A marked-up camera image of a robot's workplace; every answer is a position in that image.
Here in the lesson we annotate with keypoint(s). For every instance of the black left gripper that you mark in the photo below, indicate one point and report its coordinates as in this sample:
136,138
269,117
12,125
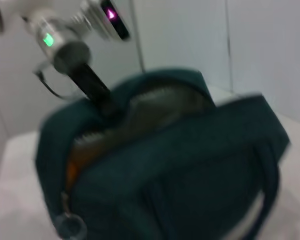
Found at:
75,60

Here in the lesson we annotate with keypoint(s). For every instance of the dark teal insulated lunch bag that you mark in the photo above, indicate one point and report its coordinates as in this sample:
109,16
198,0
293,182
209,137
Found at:
190,162

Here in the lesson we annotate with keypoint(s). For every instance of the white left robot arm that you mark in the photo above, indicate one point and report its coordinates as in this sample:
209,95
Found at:
47,40

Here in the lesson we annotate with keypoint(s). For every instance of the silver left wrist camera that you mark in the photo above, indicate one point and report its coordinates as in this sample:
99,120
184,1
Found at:
115,17

